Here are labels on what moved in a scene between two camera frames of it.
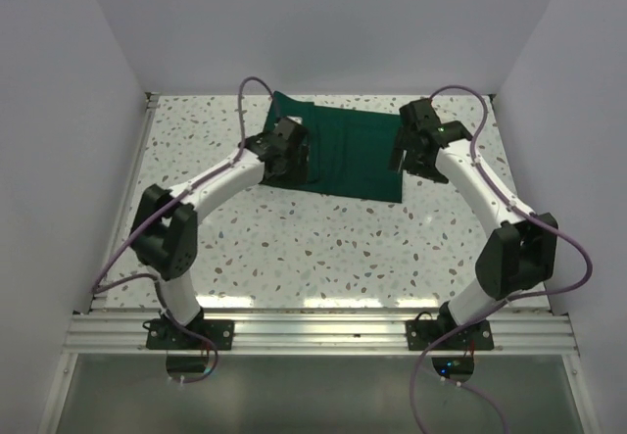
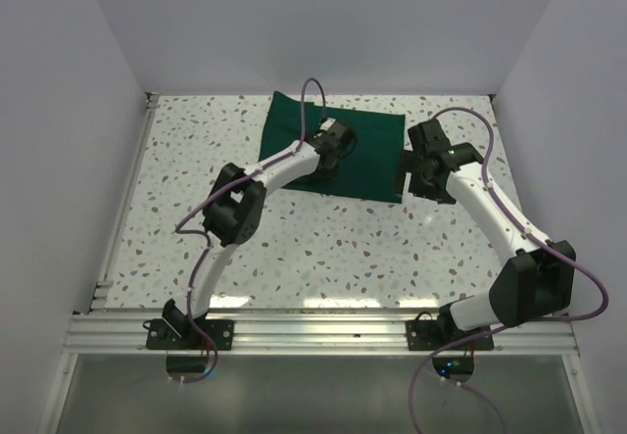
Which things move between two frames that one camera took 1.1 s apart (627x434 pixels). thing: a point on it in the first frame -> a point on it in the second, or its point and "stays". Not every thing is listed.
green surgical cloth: (349, 151) stays
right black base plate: (419, 334) stays
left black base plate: (162, 335) stays
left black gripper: (298, 170) -> (327, 174)
